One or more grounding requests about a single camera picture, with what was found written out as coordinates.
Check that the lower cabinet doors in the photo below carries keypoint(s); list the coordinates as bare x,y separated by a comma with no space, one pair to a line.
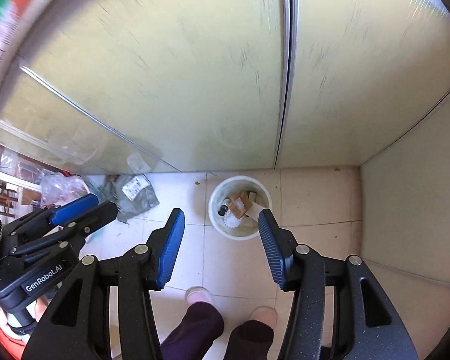
210,63

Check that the grey plastic bag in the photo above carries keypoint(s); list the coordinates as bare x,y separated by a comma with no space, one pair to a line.
138,195

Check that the person's right leg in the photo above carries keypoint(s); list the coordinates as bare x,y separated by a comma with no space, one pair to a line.
249,341

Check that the person's right pink slipper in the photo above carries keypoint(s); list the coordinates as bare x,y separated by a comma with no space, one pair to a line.
264,315

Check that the small white trash bin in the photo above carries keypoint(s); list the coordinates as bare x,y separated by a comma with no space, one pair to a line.
240,232

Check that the person's leg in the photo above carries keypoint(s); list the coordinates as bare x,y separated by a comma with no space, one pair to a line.
249,341
195,330

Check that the brown cardboard box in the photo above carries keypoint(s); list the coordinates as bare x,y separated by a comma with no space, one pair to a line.
240,202

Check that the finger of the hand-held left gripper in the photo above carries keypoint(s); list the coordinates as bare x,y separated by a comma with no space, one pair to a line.
73,210
97,217

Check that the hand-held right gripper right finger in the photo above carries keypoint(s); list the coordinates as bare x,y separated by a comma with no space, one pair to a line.
273,247

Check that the person's pink slipper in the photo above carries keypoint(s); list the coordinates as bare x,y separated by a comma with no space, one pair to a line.
264,315
198,295

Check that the clear plastic bag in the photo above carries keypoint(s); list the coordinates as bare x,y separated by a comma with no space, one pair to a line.
62,187

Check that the person's left leg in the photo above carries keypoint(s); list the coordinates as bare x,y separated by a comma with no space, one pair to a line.
195,330

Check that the small black bottle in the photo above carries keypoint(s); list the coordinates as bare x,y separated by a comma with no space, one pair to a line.
222,210

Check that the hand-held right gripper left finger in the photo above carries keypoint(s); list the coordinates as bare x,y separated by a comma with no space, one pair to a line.
172,247

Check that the white foam net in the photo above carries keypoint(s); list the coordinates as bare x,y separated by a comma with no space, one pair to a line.
232,222

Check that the person's left pink slipper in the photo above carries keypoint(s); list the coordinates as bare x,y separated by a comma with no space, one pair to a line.
198,295

